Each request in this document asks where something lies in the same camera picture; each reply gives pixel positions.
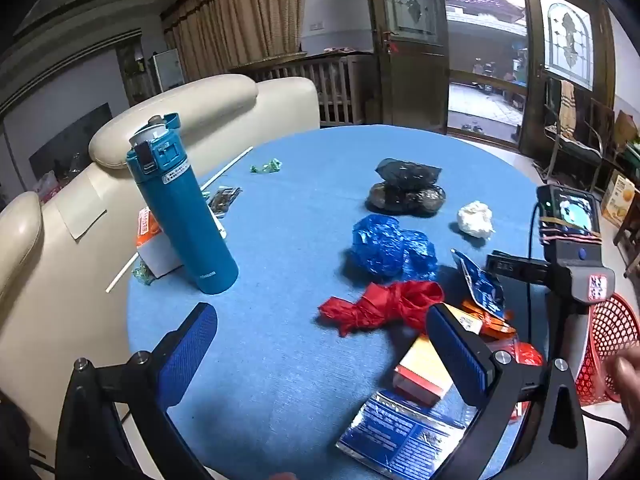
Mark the red plastic bag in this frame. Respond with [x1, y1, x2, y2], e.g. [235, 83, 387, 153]
[318, 280, 446, 337]

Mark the black metal chair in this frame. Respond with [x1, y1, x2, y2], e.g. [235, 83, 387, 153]
[542, 77, 618, 193]

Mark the blue plastic bag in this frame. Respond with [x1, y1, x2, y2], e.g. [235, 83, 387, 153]
[350, 214, 440, 283]

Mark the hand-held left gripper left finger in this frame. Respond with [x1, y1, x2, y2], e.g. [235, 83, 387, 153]
[55, 302, 218, 480]

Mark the striped beige towel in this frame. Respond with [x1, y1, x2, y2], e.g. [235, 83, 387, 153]
[559, 80, 577, 128]

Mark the cream leather sofa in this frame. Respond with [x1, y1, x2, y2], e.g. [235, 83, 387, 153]
[0, 74, 321, 456]

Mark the person's right hand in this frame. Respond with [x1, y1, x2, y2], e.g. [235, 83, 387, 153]
[612, 355, 640, 413]

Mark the black snack packet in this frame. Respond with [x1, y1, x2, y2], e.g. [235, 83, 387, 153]
[207, 186, 243, 218]

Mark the teal thermos bottle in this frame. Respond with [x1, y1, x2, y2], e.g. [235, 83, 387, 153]
[125, 112, 238, 295]

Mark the blue torn snack packet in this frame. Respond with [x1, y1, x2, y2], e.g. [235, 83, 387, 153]
[450, 248, 507, 318]

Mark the red shiny wrapper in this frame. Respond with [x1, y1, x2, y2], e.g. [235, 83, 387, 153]
[515, 341, 545, 367]

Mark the wooden door with glass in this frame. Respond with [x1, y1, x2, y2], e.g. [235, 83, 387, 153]
[362, 0, 451, 136]
[520, 0, 618, 158]

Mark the wooden slatted crib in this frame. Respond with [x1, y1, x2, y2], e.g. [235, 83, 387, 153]
[230, 52, 378, 128]

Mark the white refrigerator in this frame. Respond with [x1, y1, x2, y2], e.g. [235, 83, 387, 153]
[152, 49, 186, 92]

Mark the black plastic bag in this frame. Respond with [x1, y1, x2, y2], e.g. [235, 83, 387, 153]
[365, 158, 447, 217]

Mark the blue tablecloth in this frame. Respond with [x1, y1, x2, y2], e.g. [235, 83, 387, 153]
[125, 125, 556, 480]

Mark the blue foil packet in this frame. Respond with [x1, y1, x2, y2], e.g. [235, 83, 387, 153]
[336, 389, 481, 476]

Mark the orange printed cardboard box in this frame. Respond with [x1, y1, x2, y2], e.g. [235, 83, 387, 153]
[600, 169, 637, 228]

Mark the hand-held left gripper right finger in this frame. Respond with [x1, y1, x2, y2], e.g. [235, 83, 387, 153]
[425, 302, 588, 480]

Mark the white cardboard box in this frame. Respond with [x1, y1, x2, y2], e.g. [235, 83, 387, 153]
[137, 210, 228, 278]

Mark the white tissue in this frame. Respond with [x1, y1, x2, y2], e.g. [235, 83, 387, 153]
[456, 201, 496, 237]

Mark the black television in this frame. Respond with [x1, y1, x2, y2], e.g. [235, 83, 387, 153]
[29, 102, 113, 181]

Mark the orange snack packet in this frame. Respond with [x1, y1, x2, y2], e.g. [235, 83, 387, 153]
[460, 300, 517, 338]

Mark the orange and white box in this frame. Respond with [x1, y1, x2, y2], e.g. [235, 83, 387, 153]
[392, 332, 453, 406]

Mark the beige curtain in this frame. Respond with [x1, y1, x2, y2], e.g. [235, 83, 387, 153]
[162, 0, 308, 83]

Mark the red mesh plastic basket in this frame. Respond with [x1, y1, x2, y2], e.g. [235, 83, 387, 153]
[575, 294, 640, 407]

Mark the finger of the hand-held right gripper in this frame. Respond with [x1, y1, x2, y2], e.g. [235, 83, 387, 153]
[487, 250, 531, 282]

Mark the dark wooden stool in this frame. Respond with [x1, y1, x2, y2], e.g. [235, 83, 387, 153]
[612, 199, 640, 278]

